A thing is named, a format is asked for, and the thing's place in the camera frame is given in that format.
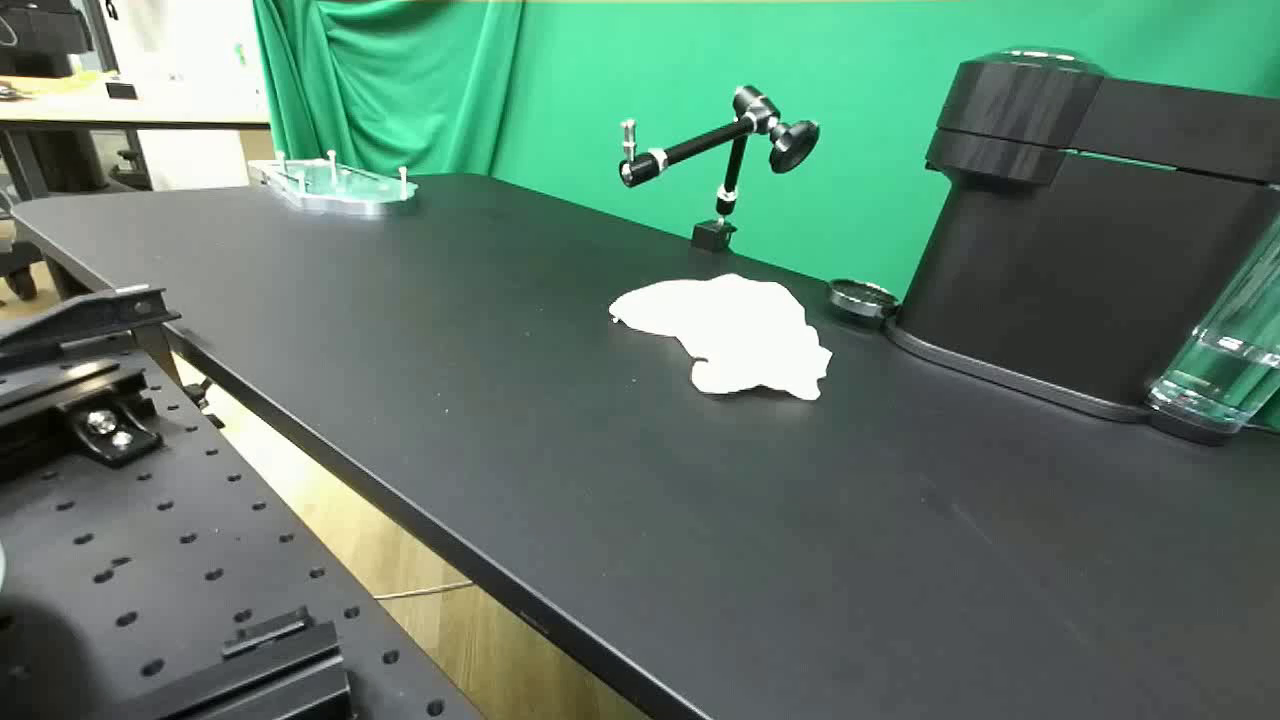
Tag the white cloth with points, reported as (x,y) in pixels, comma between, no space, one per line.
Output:
(732,332)

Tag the round black perforated disc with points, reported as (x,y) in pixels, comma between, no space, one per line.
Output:
(863,296)

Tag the green backdrop curtain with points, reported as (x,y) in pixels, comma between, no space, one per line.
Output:
(867,67)

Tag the black coffee machine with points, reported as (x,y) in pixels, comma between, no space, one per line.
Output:
(1065,267)

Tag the black mounting block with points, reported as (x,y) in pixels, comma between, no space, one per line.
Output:
(254,674)

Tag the black perforated breadboard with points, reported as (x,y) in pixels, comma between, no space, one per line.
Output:
(174,534)

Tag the black clamp with silver screw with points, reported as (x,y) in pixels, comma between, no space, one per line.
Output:
(113,431)

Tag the wooden background desk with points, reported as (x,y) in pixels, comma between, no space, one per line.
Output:
(134,109)

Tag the black metal rail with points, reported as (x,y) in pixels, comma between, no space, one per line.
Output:
(80,326)

